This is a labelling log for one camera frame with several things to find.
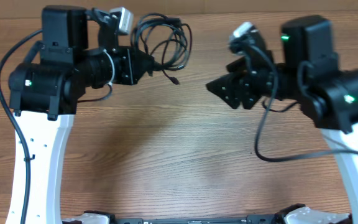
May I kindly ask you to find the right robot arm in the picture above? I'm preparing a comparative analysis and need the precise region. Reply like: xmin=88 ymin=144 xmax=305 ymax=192
xmin=206 ymin=15 xmax=358 ymax=223

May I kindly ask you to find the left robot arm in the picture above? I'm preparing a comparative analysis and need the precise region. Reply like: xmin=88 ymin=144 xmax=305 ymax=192
xmin=7 ymin=5 xmax=154 ymax=223

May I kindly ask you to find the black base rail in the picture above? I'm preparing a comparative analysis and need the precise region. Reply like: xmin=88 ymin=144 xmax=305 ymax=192
xmin=113 ymin=214 xmax=277 ymax=224

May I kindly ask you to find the black USB cable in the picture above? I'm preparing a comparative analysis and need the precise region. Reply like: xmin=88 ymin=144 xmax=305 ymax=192
xmin=130 ymin=12 xmax=193 ymax=86

